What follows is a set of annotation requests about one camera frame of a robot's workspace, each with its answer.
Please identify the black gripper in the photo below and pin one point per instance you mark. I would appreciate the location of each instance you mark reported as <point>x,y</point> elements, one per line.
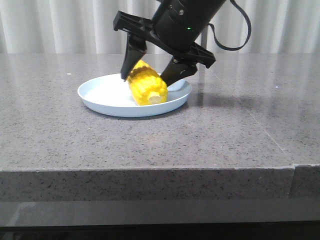
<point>174,28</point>

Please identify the yellow toy corn cob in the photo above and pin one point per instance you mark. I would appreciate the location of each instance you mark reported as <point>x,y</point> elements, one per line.
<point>146,85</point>

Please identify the light blue round plate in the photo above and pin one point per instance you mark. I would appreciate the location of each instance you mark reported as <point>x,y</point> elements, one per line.
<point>111,96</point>

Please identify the white pleated curtain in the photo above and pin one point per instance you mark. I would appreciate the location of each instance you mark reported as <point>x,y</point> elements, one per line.
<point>86,26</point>

